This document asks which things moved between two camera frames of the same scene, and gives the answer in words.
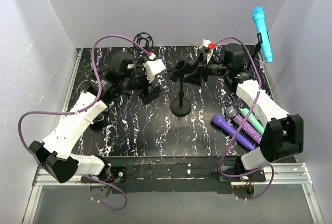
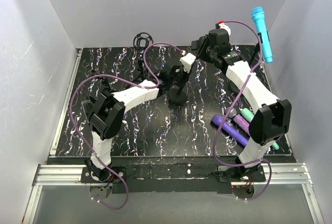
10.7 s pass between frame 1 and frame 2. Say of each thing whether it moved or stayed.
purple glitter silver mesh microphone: stayed
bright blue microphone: stayed
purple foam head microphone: stayed
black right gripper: moved
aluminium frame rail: stayed
